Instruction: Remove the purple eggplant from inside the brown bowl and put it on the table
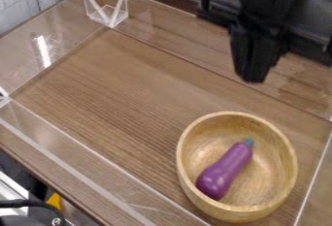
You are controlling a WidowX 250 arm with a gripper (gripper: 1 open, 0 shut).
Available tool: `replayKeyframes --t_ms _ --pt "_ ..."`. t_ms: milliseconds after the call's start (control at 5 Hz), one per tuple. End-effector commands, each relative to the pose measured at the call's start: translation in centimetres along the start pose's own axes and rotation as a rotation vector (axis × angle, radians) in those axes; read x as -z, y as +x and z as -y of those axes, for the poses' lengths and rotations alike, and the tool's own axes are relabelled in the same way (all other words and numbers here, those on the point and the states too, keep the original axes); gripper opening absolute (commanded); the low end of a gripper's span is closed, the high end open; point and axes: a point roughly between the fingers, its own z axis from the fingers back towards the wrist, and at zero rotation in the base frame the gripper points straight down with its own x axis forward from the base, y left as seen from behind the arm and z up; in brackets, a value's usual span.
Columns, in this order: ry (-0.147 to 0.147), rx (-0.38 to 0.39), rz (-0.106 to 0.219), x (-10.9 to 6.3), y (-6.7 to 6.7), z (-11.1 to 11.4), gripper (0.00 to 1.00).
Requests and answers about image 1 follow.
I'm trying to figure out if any black cable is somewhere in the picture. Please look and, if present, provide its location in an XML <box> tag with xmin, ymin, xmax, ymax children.
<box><xmin>0</xmin><ymin>200</ymin><xmax>63</xmax><ymax>226</ymax></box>

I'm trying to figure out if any clear acrylic tray wall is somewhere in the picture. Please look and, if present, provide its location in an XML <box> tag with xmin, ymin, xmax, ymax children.
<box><xmin>0</xmin><ymin>0</ymin><xmax>332</xmax><ymax>226</ymax></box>

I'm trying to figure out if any yellow object under table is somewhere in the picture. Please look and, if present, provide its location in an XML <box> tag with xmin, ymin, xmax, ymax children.
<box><xmin>46</xmin><ymin>192</ymin><xmax>63</xmax><ymax>210</ymax></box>

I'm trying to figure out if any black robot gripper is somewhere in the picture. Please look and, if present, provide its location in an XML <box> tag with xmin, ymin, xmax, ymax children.
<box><xmin>196</xmin><ymin>0</ymin><xmax>332</xmax><ymax>84</ymax></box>

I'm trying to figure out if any purple toy eggplant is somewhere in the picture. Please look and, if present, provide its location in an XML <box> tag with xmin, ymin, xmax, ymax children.
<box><xmin>196</xmin><ymin>139</ymin><xmax>255</xmax><ymax>200</ymax></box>

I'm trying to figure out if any clear acrylic corner bracket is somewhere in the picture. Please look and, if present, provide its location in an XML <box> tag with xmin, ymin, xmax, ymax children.
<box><xmin>83</xmin><ymin>0</ymin><xmax>129</xmax><ymax>28</ymax></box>

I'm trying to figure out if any brown wooden bowl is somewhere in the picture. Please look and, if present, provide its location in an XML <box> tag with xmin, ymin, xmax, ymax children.
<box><xmin>176</xmin><ymin>112</ymin><xmax>299</xmax><ymax>223</ymax></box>

